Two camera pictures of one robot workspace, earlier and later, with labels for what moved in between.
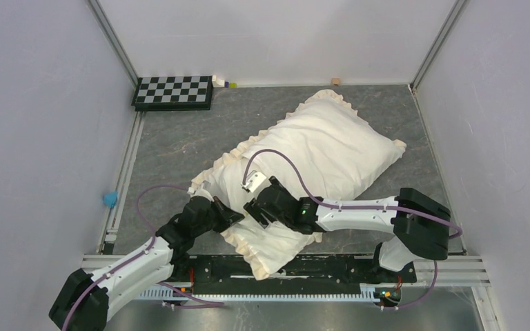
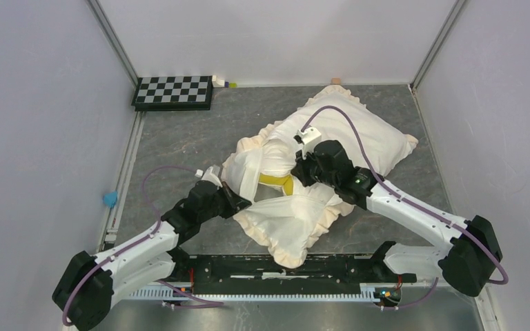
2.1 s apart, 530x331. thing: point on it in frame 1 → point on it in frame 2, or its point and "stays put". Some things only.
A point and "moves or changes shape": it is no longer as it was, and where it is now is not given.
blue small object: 110,198 stays put
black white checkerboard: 173,93 stays put
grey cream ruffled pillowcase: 321,147 moves or changes shape
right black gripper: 256,211 → 301,169
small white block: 217,83 stays put
